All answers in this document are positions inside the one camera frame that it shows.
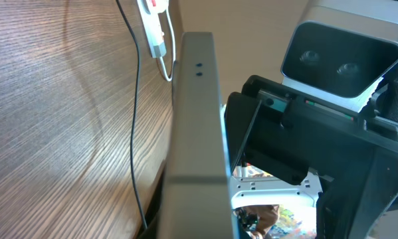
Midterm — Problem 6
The black charging cable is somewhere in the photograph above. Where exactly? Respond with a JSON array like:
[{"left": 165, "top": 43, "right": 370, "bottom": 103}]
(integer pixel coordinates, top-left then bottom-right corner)
[{"left": 115, "top": 0, "right": 149, "bottom": 233}]

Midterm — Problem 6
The white power strip cord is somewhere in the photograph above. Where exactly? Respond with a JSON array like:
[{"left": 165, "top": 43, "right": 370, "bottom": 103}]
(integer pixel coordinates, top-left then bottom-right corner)
[{"left": 158, "top": 8, "right": 177, "bottom": 82}]

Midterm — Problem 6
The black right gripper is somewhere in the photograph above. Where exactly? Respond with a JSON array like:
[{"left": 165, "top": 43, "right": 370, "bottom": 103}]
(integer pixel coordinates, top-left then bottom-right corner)
[{"left": 225, "top": 75, "right": 398, "bottom": 238}]

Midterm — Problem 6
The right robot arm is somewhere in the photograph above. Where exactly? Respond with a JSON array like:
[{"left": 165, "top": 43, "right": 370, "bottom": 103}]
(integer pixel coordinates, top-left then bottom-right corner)
[{"left": 225, "top": 75, "right": 398, "bottom": 238}]

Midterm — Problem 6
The white power strip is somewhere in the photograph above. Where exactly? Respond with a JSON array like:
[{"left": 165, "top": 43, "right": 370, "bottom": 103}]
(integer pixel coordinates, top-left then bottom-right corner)
[{"left": 137, "top": 0, "right": 169, "bottom": 58}]

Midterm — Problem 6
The teal screen smartphone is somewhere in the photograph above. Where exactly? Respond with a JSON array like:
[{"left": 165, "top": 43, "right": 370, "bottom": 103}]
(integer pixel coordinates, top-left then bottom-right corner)
[{"left": 157, "top": 32, "right": 239, "bottom": 239}]

